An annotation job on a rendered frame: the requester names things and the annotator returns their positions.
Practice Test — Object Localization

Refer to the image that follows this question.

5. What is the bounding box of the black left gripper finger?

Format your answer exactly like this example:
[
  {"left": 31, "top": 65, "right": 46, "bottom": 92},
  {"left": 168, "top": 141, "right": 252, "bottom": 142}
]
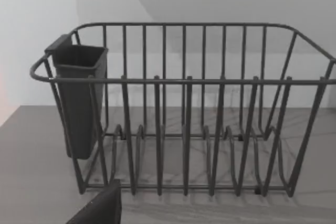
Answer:
[{"left": 65, "top": 178, "right": 123, "bottom": 224}]

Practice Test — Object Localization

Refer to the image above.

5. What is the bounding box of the dark grey cutlery holder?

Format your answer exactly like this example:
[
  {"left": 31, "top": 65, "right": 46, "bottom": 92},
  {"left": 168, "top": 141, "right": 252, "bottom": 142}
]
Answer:
[{"left": 44, "top": 34, "right": 109, "bottom": 160}]

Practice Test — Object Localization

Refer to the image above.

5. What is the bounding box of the grey wire dish rack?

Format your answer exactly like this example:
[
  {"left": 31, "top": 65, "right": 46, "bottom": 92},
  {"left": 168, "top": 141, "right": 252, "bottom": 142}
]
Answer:
[{"left": 29, "top": 22, "right": 336, "bottom": 198}]

